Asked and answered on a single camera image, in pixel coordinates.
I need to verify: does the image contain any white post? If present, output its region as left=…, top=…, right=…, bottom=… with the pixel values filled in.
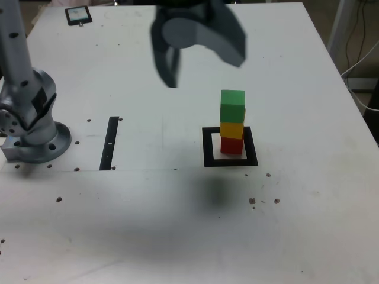
left=327, top=0, right=356, bottom=60

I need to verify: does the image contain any white cable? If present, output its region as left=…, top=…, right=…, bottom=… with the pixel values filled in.
left=342, top=40, right=379, bottom=112

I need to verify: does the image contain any green cube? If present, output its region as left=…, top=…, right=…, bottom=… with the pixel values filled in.
left=219, top=89, right=246, bottom=124

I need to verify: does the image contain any black tape square outline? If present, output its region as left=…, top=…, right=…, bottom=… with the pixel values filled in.
left=201, top=126, right=259, bottom=167

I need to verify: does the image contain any yellow cube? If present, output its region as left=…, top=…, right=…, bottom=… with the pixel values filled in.
left=219, top=108, right=247, bottom=140

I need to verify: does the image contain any black cable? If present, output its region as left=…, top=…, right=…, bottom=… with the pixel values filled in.
left=345, top=0, right=361, bottom=70
left=360, top=0, right=374, bottom=63

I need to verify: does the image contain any red cube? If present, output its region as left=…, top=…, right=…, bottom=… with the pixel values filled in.
left=220, top=135, right=244, bottom=156

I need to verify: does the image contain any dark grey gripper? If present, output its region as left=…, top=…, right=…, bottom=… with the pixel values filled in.
left=150, top=0, right=248, bottom=89

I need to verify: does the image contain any black tape strip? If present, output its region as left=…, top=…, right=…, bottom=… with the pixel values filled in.
left=99, top=116, right=120, bottom=172

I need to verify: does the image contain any black smartphone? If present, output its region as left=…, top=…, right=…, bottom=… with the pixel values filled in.
left=65, top=5, right=93, bottom=27

